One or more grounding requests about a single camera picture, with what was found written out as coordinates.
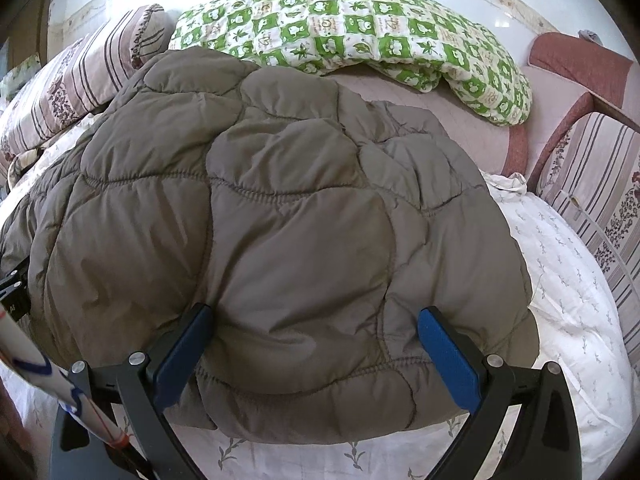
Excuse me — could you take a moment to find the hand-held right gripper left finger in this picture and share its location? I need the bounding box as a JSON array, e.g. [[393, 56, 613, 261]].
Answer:
[[47, 304, 216, 480]]

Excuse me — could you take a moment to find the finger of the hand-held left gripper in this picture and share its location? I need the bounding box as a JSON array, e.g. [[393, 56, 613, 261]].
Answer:
[[0, 260, 30, 322]]

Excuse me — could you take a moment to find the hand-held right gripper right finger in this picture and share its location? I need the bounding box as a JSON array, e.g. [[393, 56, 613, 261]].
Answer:
[[417, 306, 583, 480]]

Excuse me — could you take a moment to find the grey-brown quilted puffer jacket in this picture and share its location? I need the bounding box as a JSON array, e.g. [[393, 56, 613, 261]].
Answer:
[[0, 47, 541, 443]]

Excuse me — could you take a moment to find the white leaf print quilt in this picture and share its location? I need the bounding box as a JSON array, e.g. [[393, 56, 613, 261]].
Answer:
[[0, 125, 640, 480]]

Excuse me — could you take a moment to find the striped floral pillow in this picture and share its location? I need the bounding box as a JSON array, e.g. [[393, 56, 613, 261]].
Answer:
[[0, 4, 173, 161]]

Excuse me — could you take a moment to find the striped cushion with red trim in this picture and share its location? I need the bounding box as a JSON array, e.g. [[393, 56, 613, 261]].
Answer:
[[525, 32, 640, 321]]

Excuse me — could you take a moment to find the beige bed sheet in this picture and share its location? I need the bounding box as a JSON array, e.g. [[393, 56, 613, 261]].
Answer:
[[325, 72, 528, 176]]

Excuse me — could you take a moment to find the green checkered quilt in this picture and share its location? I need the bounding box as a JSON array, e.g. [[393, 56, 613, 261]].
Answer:
[[167, 0, 533, 128]]

